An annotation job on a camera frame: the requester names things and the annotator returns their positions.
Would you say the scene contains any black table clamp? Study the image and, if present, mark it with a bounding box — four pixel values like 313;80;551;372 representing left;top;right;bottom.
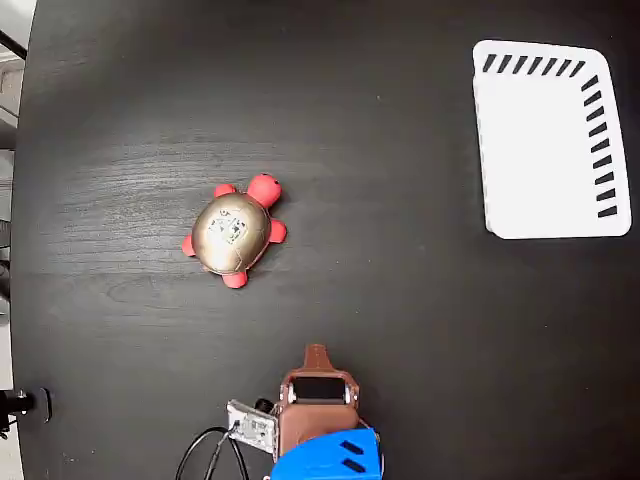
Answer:
0;386;54;424

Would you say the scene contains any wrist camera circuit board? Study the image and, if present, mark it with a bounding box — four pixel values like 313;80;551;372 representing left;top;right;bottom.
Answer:
226;396;280;456

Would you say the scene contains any red turtle toy gold shell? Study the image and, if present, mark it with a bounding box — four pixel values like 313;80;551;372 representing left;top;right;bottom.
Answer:
180;172;289;290

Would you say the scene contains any black diagonal metal bar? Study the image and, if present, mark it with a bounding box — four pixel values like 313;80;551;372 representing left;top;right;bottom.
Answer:
0;29;29;59

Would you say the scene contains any white plastic basket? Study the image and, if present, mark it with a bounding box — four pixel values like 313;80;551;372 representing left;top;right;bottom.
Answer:
471;39;633;241

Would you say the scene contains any black camera cable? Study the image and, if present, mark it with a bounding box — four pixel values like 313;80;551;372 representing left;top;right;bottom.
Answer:
174;427;229;480
206;433;250;480

